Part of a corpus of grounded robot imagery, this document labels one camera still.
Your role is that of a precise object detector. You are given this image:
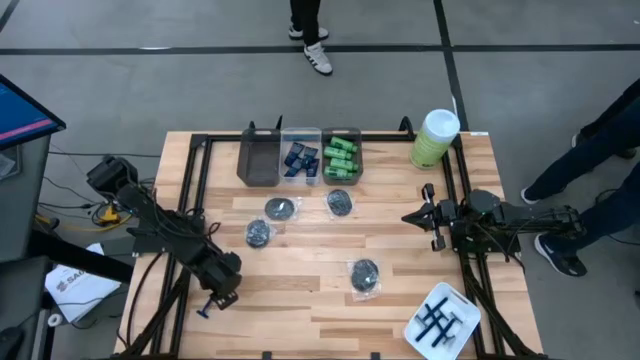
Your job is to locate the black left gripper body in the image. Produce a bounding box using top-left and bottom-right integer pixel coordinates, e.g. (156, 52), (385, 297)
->
(199, 249), (245, 300)

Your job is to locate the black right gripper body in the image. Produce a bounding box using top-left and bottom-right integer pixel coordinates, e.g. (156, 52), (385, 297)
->
(422, 183), (457, 252)

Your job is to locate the black round pad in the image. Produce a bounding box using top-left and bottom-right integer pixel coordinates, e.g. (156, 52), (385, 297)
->
(348, 257), (383, 303)
(263, 195), (304, 223)
(243, 217), (278, 250)
(323, 187), (357, 220)

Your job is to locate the small green bottle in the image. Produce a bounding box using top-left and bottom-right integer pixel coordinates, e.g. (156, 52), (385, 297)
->
(328, 135), (359, 154)
(328, 157), (360, 173)
(322, 145), (353, 161)
(323, 165), (354, 181)

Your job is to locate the green disinfecting wipes canister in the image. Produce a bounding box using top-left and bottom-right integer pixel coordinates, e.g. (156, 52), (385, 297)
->
(409, 108), (461, 171)

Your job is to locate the smoky grey plastic bin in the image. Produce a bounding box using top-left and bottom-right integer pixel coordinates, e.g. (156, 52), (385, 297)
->
(236, 127), (283, 188)
(321, 127), (365, 187)

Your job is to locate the white plastic tray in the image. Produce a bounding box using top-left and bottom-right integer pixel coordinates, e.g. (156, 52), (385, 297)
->
(403, 282), (482, 360)

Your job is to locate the yellow connector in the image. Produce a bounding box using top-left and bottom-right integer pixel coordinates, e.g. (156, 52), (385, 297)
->
(98, 203), (122, 227)

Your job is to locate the black stand beam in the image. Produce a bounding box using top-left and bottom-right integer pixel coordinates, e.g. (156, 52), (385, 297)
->
(27, 229), (135, 285)

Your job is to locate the white printed paper bag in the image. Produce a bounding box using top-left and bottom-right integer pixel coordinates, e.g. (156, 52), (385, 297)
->
(44, 242), (123, 324)

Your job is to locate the clear plastic bin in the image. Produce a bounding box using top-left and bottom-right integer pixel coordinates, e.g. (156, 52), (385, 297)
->
(279, 126), (324, 187)

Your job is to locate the person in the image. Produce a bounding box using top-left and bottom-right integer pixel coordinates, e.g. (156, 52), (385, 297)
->
(519, 99), (640, 279)
(288, 0), (334, 77)
(571, 77), (640, 161)

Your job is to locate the blue screen monitor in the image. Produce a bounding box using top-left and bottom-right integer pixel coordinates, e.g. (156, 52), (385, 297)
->
(0, 73), (68, 151)

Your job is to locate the black aluminium table frame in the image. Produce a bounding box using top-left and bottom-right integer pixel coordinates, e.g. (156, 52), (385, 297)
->
(117, 117), (551, 360)

